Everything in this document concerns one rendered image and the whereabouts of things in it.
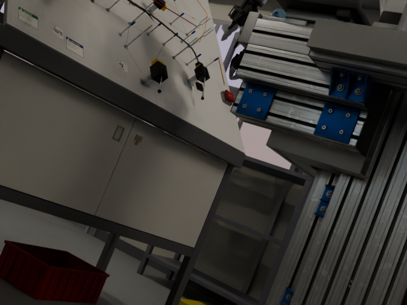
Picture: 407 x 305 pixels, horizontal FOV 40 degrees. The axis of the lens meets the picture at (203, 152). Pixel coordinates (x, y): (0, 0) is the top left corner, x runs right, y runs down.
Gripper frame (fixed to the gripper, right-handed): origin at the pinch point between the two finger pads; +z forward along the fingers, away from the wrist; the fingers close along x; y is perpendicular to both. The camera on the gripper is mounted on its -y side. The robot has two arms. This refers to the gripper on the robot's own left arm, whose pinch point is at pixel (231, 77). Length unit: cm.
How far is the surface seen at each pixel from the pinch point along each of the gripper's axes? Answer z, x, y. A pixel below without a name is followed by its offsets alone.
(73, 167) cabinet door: 25, 21, -65
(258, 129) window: 129, -38, 142
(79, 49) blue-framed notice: -2, 45, -45
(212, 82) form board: 25.1, 5.5, 21.3
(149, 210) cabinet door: 41, -9, -45
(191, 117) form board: 16.6, 2.1, -15.3
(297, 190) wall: 121, -84, 109
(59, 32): -5, 53, -48
